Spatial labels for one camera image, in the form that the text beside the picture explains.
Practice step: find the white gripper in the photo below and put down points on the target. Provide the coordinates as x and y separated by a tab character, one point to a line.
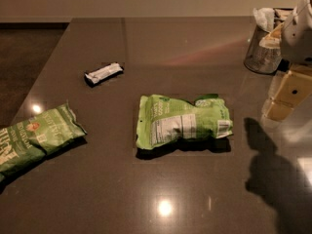
298	36

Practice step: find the green rice chip bag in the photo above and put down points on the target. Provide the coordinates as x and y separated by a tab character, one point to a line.
163	120

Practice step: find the black white snack bar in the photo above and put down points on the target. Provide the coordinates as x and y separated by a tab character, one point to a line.
97	76

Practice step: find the green jalapeno chip bag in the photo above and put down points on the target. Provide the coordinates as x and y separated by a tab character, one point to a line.
30	141

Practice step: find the white crumpled napkin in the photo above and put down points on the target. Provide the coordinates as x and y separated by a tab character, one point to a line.
264	18

